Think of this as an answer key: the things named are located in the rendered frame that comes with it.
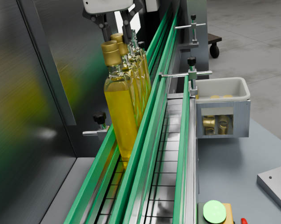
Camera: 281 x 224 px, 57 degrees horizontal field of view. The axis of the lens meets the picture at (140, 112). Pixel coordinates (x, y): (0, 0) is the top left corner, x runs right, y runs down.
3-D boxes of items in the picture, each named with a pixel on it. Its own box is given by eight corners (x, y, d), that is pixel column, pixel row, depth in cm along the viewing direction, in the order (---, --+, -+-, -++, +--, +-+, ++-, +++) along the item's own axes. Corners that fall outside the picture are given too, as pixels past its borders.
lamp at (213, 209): (202, 206, 55) (202, 196, 53) (225, 207, 54) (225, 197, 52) (203, 225, 51) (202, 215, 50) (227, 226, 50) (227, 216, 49)
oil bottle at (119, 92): (125, 144, 69) (107, 70, 58) (146, 143, 68) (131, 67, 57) (120, 158, 64) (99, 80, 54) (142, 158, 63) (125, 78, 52)
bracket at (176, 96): (170, 110, 93) (167, 93, 90) (196, 108, 91) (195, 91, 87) (169, 115, 90) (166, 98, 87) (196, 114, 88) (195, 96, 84)
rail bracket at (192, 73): (162, 93, 90) (158, 59, 84) (212, 90, 86) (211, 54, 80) (161, 97, 88) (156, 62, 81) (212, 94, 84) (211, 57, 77)
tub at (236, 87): (187, 99, 110) (185, 80, 106) (242, 95, 105) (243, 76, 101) (186, 121, 96) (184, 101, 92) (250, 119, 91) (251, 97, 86)
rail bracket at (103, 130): (94, 153, 69) (80, 110, 62) (118, 152, 67) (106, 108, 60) (89, 163, 65) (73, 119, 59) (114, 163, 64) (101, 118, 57)
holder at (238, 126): (176, 115, 116) (173, 84, 108) (241, 113, 109) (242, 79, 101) (174, 139, 101) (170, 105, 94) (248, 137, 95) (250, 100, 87)
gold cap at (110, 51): (118, 66, 52) (114, 44, 50) (102, 66, 53) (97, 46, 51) (123, 59, 55) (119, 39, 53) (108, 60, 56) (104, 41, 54)
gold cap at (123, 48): (116, 52, 61) (112, 33, 59) (130, 50, 60) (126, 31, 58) (112, 57, 58) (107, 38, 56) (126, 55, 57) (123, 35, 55)
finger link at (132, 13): (118, 13, 53) (125, 45, 56) (133, 10, 52) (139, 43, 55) (122, 10, 55) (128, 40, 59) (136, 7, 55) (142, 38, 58)
